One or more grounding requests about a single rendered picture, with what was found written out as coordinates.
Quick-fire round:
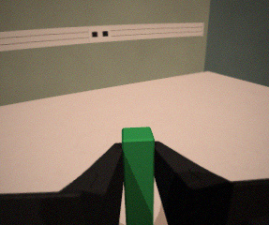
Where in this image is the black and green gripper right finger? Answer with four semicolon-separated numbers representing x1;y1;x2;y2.
154;141;269;225

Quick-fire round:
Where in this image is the green rectangular post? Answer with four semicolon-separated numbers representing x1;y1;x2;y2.
122;127;155;225

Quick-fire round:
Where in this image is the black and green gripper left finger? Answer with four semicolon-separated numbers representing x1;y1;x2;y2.
0;142;124;225

